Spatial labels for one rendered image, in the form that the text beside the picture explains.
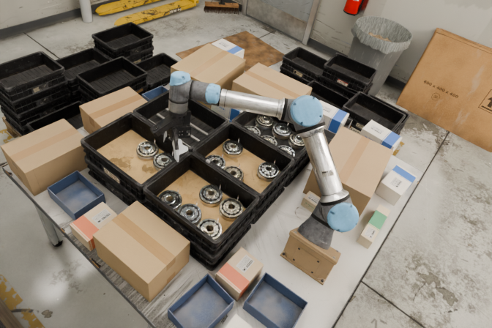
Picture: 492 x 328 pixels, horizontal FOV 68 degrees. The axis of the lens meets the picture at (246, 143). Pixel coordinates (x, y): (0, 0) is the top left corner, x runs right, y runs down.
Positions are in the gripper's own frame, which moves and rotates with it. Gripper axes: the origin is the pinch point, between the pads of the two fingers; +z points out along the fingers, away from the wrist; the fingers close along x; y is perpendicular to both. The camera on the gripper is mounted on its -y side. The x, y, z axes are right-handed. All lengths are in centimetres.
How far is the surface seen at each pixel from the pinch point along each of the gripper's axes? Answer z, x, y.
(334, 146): 2, -12, 85
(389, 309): 99, -58, 126
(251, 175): 14.7, -7.1, 39.4
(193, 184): 17.5, -1.9, 11.7
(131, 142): 12.7, 33.2, -7.2
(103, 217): 28.0, 0.4, -27.3
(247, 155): 11.6, 5.1, 43.5
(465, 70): -9, 54, 311
